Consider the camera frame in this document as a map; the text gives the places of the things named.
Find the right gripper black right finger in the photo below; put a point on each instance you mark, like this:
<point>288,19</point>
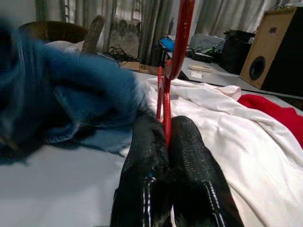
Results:
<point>191,170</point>

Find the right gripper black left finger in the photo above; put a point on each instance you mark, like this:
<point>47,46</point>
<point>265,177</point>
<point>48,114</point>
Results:
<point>144,170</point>

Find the blue denim jeans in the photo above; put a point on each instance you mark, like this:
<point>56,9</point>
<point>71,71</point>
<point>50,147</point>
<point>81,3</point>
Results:
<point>59,94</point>

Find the red plastic hanger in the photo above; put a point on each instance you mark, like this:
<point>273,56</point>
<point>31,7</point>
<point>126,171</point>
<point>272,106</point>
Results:
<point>183,35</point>

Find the cream white crumpled shirt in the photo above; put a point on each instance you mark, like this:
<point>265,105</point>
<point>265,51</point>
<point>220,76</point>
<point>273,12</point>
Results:
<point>236,142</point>

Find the white paper card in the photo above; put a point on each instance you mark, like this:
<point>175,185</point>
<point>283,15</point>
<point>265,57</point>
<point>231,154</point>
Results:
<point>196,74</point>

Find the wooden stick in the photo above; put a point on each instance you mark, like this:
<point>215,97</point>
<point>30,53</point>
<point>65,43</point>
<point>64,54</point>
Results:
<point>200,68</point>

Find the flat cardboard box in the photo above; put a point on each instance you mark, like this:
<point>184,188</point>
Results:
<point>142,67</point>

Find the red polo shirt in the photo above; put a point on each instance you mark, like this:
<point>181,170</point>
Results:
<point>279,113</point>

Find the black box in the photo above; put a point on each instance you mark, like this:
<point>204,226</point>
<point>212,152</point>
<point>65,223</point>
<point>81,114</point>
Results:
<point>236,52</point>

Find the blue object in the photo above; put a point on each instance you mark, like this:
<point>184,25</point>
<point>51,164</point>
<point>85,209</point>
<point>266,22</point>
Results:
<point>166,43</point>

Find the grey picture board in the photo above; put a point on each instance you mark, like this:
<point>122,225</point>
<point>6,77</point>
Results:
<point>124,35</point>

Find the grey-brown cushion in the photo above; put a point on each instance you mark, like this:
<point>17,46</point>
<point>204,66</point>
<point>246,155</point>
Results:
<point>93,35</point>

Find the wooden speaker box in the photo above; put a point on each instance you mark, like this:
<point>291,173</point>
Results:
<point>267,47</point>

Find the pale pleated curtain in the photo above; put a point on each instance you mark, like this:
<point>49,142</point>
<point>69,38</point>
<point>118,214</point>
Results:
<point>151,14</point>

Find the brown chair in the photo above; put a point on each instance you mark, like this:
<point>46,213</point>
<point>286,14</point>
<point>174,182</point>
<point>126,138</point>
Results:
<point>59,30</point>

